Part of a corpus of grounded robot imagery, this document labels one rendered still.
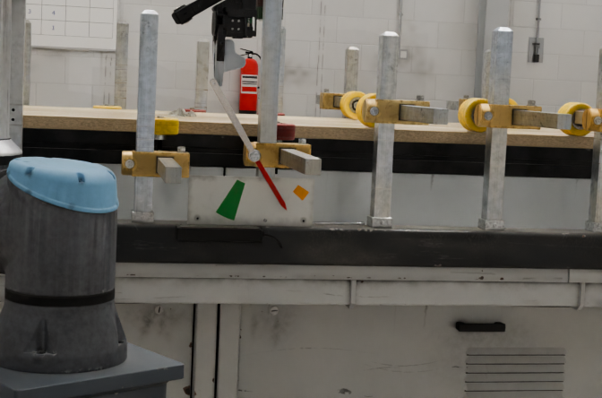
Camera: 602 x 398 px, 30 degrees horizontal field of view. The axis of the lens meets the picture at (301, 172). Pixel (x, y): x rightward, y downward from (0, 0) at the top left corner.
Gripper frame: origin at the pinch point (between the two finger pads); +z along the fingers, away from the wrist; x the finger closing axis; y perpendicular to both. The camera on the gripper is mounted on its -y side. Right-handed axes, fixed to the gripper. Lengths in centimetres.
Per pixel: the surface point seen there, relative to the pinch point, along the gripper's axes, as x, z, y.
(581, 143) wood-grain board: 28, 12, 91
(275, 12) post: 6.2, -13.9, 12.4
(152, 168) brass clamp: 5.3, 18.2, -11.8
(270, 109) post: 6.1, 5.8, 11.9
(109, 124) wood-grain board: 27.7, 10.6, -20.1
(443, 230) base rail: 4, 30, 50
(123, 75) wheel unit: 115, 0, -15
